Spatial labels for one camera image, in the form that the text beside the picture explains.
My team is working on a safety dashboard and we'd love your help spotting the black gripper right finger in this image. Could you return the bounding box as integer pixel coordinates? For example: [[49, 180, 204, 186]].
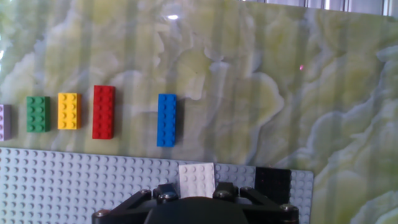
[[213, 182, 300, 224]]

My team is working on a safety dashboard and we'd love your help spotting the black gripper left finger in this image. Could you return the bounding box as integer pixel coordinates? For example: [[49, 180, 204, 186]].
[[92, 182, 180, 224]]

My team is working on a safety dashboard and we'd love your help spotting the black Lego plate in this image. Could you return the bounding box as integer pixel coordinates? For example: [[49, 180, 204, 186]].
[[254, 167, 292, 205]]

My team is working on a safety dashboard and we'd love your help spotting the white Lego plate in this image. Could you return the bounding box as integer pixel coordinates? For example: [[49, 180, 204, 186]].
[[178, 162, 216, 199]]

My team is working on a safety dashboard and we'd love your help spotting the large grey Lego baseplate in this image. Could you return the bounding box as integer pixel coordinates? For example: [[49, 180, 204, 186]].
[[0, 147, 315, 224]]

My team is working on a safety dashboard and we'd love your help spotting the blue Lego brick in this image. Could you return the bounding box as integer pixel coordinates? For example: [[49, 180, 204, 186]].
[[156, 93, 178, 148]]

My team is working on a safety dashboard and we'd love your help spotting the red Lego brick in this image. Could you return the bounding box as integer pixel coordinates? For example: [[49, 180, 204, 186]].
[[91, 85, 116, 140]]

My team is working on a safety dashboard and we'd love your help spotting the yellow Lego brick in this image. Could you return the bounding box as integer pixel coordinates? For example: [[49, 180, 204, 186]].
[[57, 92, 83, 131]]

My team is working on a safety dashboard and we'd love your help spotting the green Lego brick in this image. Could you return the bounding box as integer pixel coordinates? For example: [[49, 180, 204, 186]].
[[25, 96, 52, 133]]

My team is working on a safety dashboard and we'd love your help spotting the pink Lego brick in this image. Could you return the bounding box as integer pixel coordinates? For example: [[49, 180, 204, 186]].
[[0, 104, 12, 142]]

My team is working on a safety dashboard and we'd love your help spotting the green marble pattern mat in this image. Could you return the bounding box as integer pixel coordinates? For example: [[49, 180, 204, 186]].
[[0, 0, 398, 224]]

